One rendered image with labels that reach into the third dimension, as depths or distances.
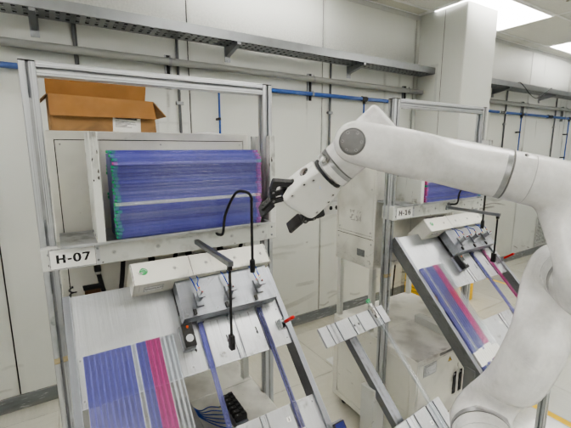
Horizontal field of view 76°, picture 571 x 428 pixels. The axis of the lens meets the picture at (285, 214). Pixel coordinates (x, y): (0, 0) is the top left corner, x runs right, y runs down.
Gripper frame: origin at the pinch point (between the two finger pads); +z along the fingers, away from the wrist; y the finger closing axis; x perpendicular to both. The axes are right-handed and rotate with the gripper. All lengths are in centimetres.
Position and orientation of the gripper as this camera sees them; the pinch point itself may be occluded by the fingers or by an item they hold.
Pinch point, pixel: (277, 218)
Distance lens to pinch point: 82.5
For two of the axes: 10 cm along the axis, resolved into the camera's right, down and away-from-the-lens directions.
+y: 6.7, 4.1, 6.2
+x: -2.4, -6.7, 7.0
